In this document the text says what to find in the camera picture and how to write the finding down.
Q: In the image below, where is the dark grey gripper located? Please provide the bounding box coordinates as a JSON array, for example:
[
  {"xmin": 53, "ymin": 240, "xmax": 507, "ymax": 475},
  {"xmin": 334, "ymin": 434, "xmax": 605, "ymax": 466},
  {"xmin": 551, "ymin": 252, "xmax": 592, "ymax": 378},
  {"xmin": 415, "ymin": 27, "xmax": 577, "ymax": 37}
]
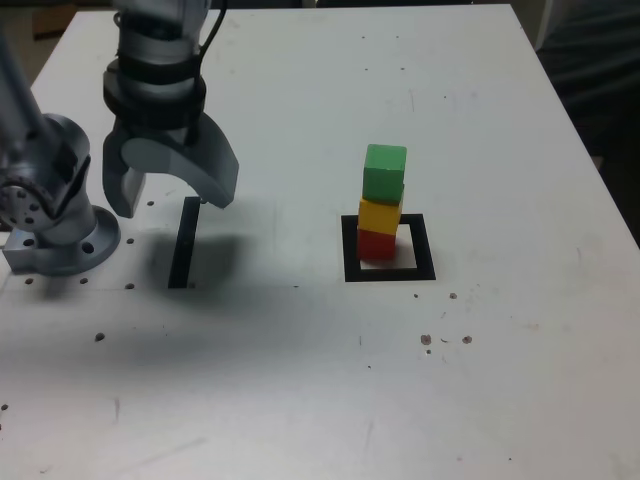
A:
[{"xmin": 102, "ymin": 113, "xmax": 241, "ymax": 219}]

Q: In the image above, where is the yellow cube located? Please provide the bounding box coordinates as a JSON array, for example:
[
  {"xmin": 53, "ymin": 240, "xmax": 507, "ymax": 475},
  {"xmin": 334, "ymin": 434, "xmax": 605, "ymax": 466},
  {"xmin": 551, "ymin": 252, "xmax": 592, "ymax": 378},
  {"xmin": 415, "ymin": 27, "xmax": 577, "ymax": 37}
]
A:
[{"xmin": 357, "ymin": 194, "xmax": 405, "ymax": 235}]

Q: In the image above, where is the green cube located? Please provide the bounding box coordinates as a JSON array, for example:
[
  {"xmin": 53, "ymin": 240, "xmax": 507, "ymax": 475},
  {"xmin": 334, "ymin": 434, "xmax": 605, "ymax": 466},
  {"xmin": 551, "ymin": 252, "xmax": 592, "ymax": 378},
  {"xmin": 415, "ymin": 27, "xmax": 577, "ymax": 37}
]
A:
[{"xmin": 361, "ymin": 143, "xmax": 408, "ymax": 206}]

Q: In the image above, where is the red cube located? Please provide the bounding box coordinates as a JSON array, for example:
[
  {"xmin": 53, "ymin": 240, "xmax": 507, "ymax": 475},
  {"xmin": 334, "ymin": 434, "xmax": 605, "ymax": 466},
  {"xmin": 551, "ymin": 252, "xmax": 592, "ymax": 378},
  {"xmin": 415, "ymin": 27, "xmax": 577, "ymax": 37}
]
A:
[{"xmin": 356, "ymin": 228, "xmax": 397, "ymax": 262}]

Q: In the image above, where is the black tape square outline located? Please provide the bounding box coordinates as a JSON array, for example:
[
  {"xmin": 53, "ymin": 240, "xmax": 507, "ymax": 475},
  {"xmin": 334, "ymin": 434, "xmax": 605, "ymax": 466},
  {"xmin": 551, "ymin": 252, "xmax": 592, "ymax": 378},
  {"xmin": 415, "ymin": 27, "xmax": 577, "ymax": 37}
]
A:
[{"xmin": 340, "ymin": 213, "xmax": 437, "ymax": 284}]

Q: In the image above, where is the black tape strip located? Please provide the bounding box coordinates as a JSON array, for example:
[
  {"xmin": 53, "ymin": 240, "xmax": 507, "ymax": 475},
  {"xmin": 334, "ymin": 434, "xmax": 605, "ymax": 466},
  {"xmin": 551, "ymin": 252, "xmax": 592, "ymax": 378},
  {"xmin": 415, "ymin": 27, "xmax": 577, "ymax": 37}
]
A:
[{"xmin": 167, "ymin": 196, "xmax": 201, "ymax": 290}]

